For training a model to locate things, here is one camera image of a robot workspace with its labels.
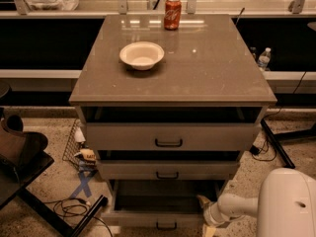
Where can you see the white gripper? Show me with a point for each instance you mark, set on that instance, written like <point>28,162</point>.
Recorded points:
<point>209,214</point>

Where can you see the grey drawer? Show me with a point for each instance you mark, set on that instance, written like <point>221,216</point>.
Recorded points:
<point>167,170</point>
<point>164,204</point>
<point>171,136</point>

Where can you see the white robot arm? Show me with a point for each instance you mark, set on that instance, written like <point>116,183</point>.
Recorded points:
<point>284,207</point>

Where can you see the grey drawer cabinet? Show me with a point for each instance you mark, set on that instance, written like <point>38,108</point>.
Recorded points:
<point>207,75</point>

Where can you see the black table leg right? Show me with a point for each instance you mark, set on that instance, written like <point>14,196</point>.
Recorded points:
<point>277,146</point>

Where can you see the black table leg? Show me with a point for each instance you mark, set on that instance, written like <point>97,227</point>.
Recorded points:
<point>277,146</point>
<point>55,221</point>

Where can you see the black table leg left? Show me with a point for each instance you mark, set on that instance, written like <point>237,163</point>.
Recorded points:
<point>55,221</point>

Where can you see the blue tape cross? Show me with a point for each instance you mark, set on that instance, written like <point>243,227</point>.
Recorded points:
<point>84,178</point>

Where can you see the clear plastic water bottle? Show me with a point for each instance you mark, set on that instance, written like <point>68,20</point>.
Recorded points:
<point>264,59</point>

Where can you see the white paper bowl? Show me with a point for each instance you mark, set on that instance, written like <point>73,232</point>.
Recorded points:
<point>142,55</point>

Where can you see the dark brown chair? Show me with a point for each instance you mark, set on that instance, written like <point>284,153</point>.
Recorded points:
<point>18,147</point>

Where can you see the orange soda can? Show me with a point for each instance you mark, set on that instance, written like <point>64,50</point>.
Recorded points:
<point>172,14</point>

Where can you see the wire mesh basket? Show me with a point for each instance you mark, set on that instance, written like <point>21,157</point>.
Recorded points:
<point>72,147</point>

